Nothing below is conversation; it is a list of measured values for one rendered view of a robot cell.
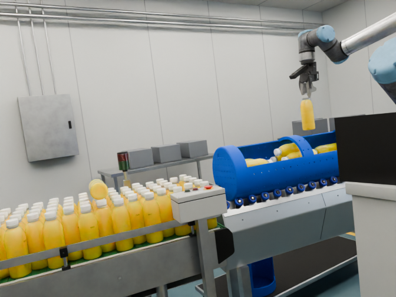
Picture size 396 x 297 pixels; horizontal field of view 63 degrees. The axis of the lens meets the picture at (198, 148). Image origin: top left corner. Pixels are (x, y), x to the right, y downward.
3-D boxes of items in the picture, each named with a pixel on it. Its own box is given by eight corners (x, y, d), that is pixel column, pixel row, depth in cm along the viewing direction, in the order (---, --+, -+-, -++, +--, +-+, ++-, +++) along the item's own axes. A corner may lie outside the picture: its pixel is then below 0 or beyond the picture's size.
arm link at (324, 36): (340, 35, 173) (324, 41, 184) (328, 19, 169) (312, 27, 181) (332, 48, 171) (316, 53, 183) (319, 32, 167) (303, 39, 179)
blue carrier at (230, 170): (374, 174, 183) (368, 124, 182) (240, 205, 152) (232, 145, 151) (336, 171, 210) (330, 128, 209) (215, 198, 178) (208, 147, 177)
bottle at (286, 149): (310, 151, 180) (283, 156, 173) (303, 154, 186) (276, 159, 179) (307, 139, 181) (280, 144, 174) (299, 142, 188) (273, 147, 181)
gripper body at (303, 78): (319, 81, 186) (318, 60, 185) (307, 81, 183) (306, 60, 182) (310, 83, 193) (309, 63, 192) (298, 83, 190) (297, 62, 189)
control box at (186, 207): (227, 213, 128) (224, 187, 127) (180, 224, 121) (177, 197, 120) (217, 207, 137) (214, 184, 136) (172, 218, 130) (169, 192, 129)
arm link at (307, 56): (305, 51, 181) (294, 55, 190) (306, 60, 181) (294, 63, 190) (318, 51, 184) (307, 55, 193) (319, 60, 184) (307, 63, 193)
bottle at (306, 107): (302, 130, 188) (299, 98, 186) (303, 129, 194) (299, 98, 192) (314, 129, 185) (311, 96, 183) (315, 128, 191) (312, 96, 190)
